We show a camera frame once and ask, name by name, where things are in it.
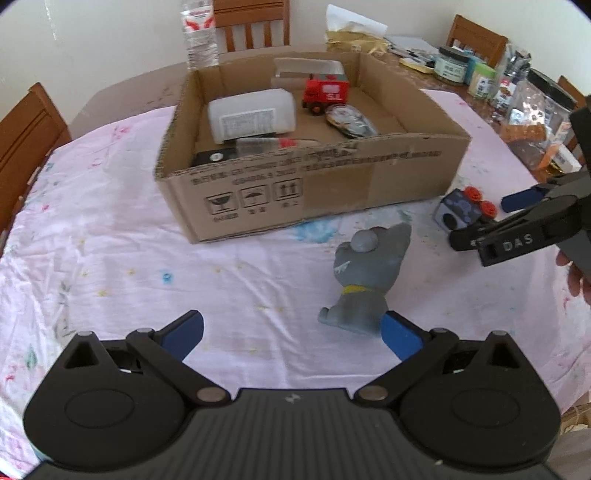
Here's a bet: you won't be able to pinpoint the cardboard box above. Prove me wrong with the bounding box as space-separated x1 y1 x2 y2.
154 48 472 244

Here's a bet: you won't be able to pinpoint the large clear black lid jar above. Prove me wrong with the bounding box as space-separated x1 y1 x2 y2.
501 68 587 171

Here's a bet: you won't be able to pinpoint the small white box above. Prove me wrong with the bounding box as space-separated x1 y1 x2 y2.
551 150 583 174

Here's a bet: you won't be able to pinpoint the white plastic bottle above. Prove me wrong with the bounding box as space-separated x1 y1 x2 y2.
207 89 297 145

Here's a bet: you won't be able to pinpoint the clear water bottle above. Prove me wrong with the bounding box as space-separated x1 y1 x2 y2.
180 0 219 71

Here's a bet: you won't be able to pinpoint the bunch of pens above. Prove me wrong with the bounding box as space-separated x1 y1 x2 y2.
399 46 437 70

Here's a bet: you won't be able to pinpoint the wooden chair back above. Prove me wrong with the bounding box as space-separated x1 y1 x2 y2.
212 0 291 54

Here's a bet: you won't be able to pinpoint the gold foil bag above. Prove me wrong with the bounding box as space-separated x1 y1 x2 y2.
324 28 391 54

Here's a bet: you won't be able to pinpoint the person's right hand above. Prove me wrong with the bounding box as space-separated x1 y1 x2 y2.
556 251 591 305

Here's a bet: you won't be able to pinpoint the grey cat toy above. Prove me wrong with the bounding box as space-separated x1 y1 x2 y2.
318 223 413 337

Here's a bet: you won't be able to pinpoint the black digital timer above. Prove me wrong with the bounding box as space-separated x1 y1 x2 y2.
191 148 238 167

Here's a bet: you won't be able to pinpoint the white papers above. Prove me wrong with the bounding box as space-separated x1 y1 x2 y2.
385 33 446 51

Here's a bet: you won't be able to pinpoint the marker pen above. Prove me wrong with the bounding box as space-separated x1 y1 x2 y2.
235 136 319 153

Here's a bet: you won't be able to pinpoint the red toy fire truck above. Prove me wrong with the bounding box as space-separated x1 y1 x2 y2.
301 76 350 114

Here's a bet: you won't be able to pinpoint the orange packet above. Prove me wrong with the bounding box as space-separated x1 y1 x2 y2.
536 134 568 174

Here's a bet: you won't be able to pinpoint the wooden chair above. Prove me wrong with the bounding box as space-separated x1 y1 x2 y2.
556 76 591 109
212 0 291 54
0 83 72 241
447 15 509 68

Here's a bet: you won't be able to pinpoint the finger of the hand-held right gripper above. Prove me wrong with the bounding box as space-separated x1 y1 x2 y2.
501 178 568 213
450 196 561 253

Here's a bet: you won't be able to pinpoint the round packet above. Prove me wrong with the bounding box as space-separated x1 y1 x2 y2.
325 104 379 139

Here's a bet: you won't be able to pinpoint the green lid jar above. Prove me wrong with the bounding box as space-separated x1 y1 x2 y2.
466 62 497 100

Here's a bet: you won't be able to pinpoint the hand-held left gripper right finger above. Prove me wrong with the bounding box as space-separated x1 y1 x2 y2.
353 311 539 409

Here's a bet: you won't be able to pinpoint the black lid glass jar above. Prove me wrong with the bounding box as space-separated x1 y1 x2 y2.
434 46 469 86

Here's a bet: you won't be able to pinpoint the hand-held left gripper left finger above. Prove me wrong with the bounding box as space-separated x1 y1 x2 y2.
51 310 230 408

